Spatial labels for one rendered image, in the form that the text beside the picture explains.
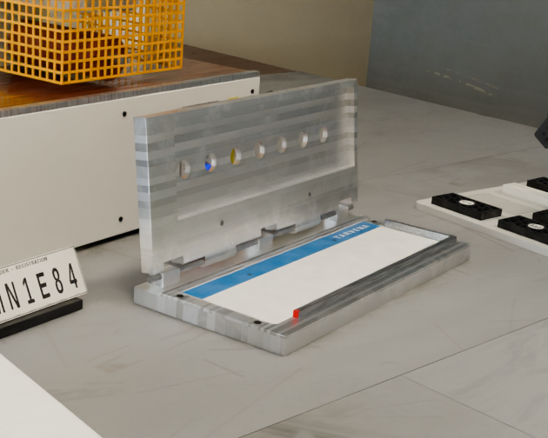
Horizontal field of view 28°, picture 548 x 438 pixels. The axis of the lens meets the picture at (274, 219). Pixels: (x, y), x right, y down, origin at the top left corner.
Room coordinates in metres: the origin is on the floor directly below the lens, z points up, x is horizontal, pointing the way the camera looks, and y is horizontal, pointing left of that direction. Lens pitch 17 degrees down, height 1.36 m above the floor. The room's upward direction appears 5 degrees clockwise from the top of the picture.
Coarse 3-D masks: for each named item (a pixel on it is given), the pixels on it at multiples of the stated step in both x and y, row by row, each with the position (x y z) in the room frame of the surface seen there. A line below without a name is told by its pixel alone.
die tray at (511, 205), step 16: (464, 192) 1.71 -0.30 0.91; (480, 192) 1.72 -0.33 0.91; (496, 192) 1.72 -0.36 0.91; (416, 208) 1.63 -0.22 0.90; (432, 208) 1.60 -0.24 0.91; (512, 208) 1.64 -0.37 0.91; (528, 208) 1.64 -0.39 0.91; (544, 208) 1.65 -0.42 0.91; (464, 224) 1.55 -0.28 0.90; (480, 224) 1.53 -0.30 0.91; (496, 224) 1.54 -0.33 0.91; (512, 240) 1.48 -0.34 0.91; (528, 240) 1.47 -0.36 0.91
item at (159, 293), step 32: (320, 224) 1.44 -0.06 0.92; (352, 224) 1.45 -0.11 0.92; (256, 256) 1.27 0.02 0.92; (448, 256) 1.34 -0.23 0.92; (160, 288) 1.14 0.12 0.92; (384, 288) 1.20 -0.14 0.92; (192, 320) 1.10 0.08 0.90; (224, 320) 1.07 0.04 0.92; (256, 320) 1.07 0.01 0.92; (288, 320) 1.07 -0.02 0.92; (320, 320) 1.08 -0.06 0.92; (352, 320) 1.14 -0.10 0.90; (288, 352) 1.03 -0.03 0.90
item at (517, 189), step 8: (504, 184) 1.73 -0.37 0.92; (512, 184) 1.74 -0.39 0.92; (520, 184) 1.74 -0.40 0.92; (512, 192) 1.72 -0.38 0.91; (520, 192) 1.71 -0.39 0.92; (528, 192) 1.70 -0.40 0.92; (536, 192) 1.71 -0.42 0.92; (544, 192) 1.70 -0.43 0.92; (536, 200) 1.68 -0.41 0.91; (544, 200) 1.67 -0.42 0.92
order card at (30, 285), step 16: (48, 256) 1.11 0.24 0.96; (64, 256) 1.13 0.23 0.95; (0, 272) 1.05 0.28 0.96; (16, 272) 1.07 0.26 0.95; (32, 272) 1.09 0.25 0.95; (48, 272) 1.10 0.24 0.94; (64, 272) 1.12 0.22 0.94; (80, 272) 1.14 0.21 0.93; (0, 288) 1.05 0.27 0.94; (16, 288) 1.06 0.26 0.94; (32, 288) 1.08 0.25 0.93; (48, 288) 1.09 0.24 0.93; (64, 288) 1.11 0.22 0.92; (80, 288) 1.13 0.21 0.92; (0, 304) 1.04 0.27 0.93; (16, 304) 1.05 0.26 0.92; (32, 304) 1.07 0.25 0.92; (48, 304) 1.08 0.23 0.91; (0, 320) 1.03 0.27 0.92
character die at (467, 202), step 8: (432, 200) 1.62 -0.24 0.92; (440, 200) 1.61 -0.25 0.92; (448, 200) 1.61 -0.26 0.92; (456, 200) 1.62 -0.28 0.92; (464, 200) 1.62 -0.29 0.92; (472, 200) 1.62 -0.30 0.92; (448, 208) 1.60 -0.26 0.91; (456, 208) 1.59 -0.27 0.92; (464, 208) 1.58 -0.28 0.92; (472, 208) 1.58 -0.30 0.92; (480, 208) 1.58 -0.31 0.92; (488, 208) 1.59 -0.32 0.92; (496, 208) 1.59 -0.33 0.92; (472, 216) 1.56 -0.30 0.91; (480, 216) 1.55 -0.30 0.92; (488, 216) 1.56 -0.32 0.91; (496, 216) 1.58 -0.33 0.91
